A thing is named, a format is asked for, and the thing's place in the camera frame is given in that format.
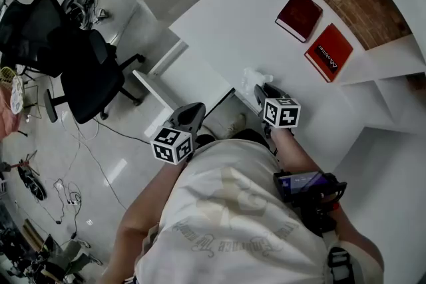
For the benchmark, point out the person's white shoe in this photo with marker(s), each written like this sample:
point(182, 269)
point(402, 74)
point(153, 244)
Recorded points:
point(238, 124)

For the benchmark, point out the deep white drawer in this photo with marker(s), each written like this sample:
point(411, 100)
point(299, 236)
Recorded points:
point(189, 83)

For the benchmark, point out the person's right forearm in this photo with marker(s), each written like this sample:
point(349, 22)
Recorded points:
point(293, 153)

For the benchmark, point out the black mesh office chair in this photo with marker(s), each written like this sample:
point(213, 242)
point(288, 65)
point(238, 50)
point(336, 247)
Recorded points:
point(30, 30)

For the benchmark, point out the white desk with hutch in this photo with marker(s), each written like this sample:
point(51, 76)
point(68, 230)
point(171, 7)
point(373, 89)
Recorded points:
point(233, 26)

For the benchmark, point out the person's left forearm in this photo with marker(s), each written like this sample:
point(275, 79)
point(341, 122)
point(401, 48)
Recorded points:
point(149, 196)

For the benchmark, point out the black bag with red sticks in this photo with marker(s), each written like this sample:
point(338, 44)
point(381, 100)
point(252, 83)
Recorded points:
point(31, 181)

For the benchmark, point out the person's black shorts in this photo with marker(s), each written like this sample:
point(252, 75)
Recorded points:
point(249, 137)

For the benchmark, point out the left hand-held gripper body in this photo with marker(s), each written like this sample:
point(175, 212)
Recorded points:
point(171, 146)

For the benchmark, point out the black padded office chair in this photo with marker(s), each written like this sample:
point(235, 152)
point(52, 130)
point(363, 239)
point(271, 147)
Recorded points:
point(93, 86)

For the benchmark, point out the white power strip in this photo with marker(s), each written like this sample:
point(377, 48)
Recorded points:
point(74, 200)

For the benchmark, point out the dark red hardcover book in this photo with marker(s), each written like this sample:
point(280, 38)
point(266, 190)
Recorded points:
point(299, 15)

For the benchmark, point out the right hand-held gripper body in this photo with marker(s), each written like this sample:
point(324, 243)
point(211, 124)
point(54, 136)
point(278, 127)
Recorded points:
point(281, 111)

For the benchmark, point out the person in white shirt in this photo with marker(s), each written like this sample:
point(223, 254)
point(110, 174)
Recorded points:
point(239, 216)

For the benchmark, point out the bright red hardcover book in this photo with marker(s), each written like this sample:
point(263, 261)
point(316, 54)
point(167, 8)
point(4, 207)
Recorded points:
point(327, 51)

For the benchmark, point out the clear plastic bag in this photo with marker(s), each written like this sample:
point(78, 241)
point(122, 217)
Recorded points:
point(253, 76)

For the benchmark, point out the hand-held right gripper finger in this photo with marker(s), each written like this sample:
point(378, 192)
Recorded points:
point(260, 98)
point(274, 91)

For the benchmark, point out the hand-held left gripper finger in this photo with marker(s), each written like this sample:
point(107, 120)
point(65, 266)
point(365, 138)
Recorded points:
point(186, 109)
point(196, 119)

